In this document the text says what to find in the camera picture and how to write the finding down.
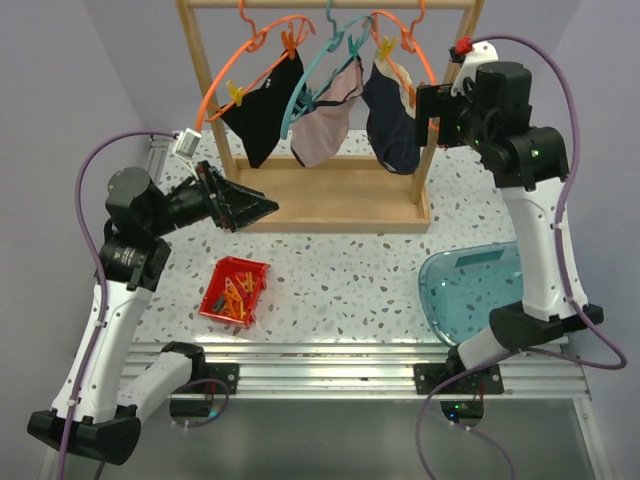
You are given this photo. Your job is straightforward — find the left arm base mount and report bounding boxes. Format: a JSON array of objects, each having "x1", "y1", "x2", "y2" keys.
[{"x1": 162, "y1": 341, "x2": 239, "y2": 397}]

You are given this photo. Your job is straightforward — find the teal clip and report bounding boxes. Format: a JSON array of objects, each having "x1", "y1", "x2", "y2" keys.
[
  {"x1": 347, "y1": 34, "x2": 360, "y2": 59},
  {"x1": 294, "y1": 88, "x2": 315, "y2": 115}
]

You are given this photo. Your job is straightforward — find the red bin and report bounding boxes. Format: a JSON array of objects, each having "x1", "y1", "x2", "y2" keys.
[{"x1": 199, "y1": 256, "x2": 271, "y2": 329}]

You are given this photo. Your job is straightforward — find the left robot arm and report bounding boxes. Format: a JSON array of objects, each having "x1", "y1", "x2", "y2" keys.
[{"x1": 27, "y1": 161, "x2": 279, "y2": 465}]

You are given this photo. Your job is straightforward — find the wooden clothes rack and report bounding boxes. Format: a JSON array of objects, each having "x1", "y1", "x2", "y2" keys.
[{"x1": 174, "y1": 0, "x2": 486, "y2": 235}]

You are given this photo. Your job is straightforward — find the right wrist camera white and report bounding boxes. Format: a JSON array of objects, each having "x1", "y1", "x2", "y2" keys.
[{"x1": 450, "y1": 37, "x2": 499, "y2": 97}]

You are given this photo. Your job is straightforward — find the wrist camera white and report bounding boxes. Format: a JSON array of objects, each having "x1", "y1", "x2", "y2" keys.
[
  {"x1": 450, "y1": 37, "x2": 499, "y2": 97},
  {"x1": 173, "y1": 128, "x2": 202, "y2": 160}
]

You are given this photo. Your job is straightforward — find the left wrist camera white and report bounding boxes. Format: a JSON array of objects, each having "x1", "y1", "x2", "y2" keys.
[{"x1": 173, "y1": 128, "x2": 202, "y2": 160}]

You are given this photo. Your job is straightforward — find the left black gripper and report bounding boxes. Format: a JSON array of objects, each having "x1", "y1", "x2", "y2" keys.
[{"x1": 146, "y1": 160, "x2": 277, "y2": 237}]

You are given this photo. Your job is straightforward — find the blue transparent tray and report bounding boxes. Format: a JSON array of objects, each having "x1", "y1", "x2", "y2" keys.
[{"x1": 418, "y1": 242, "x2": 523, "y2": 346}]

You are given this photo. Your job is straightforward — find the black underwear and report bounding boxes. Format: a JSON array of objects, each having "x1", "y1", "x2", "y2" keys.
[{"x1": 221, "y1": 51, "x2": 304, "y2": 169}]

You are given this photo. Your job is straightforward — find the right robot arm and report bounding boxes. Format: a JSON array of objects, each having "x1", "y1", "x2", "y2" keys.
[{"x1": 415, "y1": 61, "x2": 604, "y2": 393}]

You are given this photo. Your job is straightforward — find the teal clip upper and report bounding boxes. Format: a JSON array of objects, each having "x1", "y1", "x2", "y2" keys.
[{"x1": 347, "y1": 34, "x2": 360, "y2": 59}]

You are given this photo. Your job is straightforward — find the pink underwear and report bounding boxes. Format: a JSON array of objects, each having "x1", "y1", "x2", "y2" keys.
[{"x1": 290, "y1": 57, "x2": 363, "y2": 168}]

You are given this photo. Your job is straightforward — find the teal clip lower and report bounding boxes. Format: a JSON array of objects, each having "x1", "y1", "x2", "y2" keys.
[{"x1": 294, "y1": 88, "x2": 315, "y2": 115}]

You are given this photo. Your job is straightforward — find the yellow clip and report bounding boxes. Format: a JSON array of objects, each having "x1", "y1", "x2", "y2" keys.
[
  {"x1": 226, "y1": 80, "x2": 245, "y2": 107},
  {"x1": 377, "y1": 36, "x2": 398, "y2": 62}
]

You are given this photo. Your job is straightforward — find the orange hanger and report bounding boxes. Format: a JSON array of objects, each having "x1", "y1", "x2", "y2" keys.
[
  {"x1": 195, "y1": 1, "x2": 316, "y2": 132},
  {"x1": 370, "y1": 0, "x2": 436, "y2": 84}
]

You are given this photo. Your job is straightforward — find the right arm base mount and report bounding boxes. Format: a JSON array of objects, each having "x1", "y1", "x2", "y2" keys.
[{"x1": 413, "y1": 347, "x2": 505, "y2": 395}]

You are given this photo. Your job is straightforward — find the orange clip on left hanger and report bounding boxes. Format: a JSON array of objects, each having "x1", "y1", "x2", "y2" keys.
[{"x1": 281, "y1": 31, "x2": 297, "y2": 60}]

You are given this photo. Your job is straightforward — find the navy underwear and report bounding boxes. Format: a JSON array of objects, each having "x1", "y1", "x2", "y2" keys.
[{"x1": 361, "y1": 58, "x2": 420, "y2": 175}]

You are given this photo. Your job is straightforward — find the teal hanger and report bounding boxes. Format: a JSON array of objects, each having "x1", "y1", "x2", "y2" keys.
[{"x1": 279, "y1": 0, "x2": 373, "y2": 139}]

